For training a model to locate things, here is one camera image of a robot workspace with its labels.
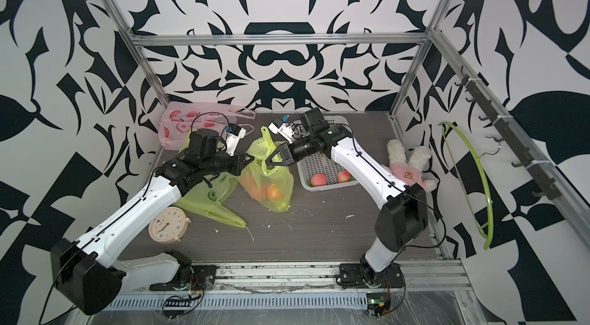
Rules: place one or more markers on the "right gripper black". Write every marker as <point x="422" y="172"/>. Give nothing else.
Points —
<point x="286" y="153"/>

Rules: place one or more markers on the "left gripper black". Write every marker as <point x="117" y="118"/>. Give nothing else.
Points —
<point x="235" y="164"/>

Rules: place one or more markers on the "green avocado plastic bag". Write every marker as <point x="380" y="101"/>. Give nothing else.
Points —
<point x="281" y="176"/>

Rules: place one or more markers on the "white plastic basket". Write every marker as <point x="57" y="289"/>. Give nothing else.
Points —
<point x="319" y="162"/>

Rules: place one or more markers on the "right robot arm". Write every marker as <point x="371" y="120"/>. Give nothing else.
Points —
<point x="403" y="210"/>

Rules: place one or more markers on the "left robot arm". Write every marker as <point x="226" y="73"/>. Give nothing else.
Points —
<point x="87" y="271"/>

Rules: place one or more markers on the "pink peach front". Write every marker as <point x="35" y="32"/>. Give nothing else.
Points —
<point x="318" y="180"/>

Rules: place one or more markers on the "peach back basket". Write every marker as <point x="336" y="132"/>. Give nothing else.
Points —
<point x="344" y="177"/>

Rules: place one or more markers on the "pink plastic bag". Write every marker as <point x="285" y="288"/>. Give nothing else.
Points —
<point x="180" y="118"/>

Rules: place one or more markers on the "beige alarm clock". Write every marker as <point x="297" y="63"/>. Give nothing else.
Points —
<point x="169" y="226"/>

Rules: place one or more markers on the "plush bunny toy pink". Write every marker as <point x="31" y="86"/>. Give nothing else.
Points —
<point x="410" y="169"/>

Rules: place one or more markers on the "green hoop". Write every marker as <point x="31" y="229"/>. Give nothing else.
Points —
<point x="486" y="230"/>

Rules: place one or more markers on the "black hook rack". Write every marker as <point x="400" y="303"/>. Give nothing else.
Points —
<point x="513" y="135"/>

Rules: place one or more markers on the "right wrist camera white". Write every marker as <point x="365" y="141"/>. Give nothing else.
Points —
<point x="281" y="126"/>

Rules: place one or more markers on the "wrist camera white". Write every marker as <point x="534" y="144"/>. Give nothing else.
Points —
<point x="281" y="126"/>
<point x="234" y="134"/>

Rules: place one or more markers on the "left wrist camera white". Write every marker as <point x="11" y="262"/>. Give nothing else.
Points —
<point x="234" y="134"/>

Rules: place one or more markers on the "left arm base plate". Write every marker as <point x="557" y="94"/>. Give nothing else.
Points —
<point x="193" y="279"/>

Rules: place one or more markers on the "aluminium frame bar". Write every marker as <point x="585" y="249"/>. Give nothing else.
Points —
<point x="280" y="39"/>

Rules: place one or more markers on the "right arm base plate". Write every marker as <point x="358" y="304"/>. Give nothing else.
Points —
<point x="363" y="276"/>

